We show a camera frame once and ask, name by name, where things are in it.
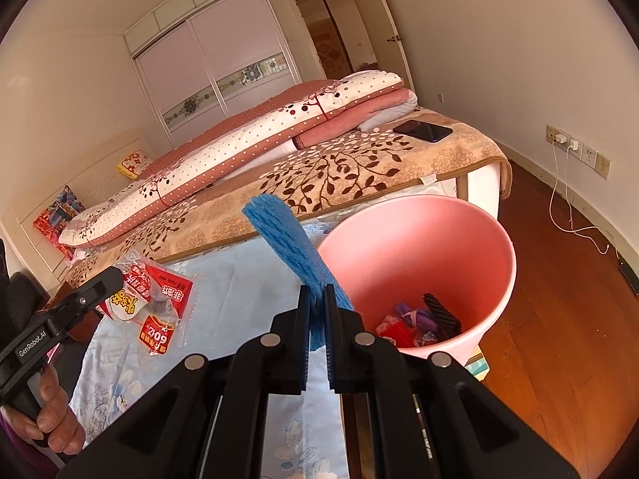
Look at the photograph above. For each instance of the pink plastic bucket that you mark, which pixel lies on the pink plastic bucket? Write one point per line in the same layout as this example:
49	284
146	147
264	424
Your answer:
414	259

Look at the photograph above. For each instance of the cream wall socket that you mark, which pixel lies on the cream wall socket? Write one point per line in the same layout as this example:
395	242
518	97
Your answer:
554	132
603	167

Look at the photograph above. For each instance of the black foam net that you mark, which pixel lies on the black foam net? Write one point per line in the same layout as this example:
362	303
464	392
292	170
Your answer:
442	312

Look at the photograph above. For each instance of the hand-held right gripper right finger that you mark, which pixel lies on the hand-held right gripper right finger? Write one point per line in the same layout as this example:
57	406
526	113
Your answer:
330	369

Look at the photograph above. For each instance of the pink white dotted quilt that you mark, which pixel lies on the pink white dotted quilt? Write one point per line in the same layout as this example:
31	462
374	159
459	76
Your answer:
249	144

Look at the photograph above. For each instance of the cream wooden bed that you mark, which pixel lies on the cream wooden bed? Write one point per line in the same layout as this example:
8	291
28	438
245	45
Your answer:
110	159

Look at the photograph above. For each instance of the colourful patchwork pillow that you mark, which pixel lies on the colourful patchwork pillow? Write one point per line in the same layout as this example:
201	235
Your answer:
57	214

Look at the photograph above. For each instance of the yellow floral pillow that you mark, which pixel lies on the yellow floral pillow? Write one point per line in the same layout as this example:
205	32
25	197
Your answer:
132	162

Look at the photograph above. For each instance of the white wall socket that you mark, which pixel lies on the white wall socket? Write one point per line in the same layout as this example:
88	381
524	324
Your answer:
589	153

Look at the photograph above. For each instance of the black flat device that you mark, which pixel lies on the black flat device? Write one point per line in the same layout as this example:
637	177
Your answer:
630	277

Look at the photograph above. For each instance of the beige leaf print blanket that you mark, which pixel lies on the beige leaf print blanket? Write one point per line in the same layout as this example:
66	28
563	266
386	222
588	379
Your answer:
349	169

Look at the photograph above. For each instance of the person's left hand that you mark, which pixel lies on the person's left hand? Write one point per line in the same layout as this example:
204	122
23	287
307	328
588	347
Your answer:
60	424

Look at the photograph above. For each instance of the white sliding door wardrobe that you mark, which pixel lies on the white sliding door wardrobe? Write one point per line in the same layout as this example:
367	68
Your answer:
174	75

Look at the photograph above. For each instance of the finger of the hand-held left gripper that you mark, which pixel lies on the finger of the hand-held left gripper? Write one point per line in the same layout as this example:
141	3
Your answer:
85	299

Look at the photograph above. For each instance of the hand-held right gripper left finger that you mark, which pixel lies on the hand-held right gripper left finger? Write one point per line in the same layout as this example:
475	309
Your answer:
302	374

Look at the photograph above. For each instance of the blue foam net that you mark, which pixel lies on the blue foam net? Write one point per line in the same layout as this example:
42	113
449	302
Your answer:
294	244

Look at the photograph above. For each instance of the teal printed box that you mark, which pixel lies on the teal printed box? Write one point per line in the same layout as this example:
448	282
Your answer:
477	364

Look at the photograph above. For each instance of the pink wrapper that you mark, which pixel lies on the pink wrapper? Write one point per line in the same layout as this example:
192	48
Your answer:
394	328

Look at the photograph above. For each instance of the cream room door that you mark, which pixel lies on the cream room door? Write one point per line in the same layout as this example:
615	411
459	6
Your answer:
394	5

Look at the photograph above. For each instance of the black smartphone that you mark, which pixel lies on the black smartphone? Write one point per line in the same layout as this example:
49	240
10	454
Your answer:
424	130

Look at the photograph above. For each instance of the purple face mask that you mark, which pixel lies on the purple face mask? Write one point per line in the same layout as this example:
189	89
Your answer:
419	317

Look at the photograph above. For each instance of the red white snack wrapper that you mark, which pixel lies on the red white snack wrapper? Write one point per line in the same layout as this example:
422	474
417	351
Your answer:
159	304

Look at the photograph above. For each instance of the white charger plug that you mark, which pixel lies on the white charger plug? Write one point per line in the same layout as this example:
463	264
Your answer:
575	146

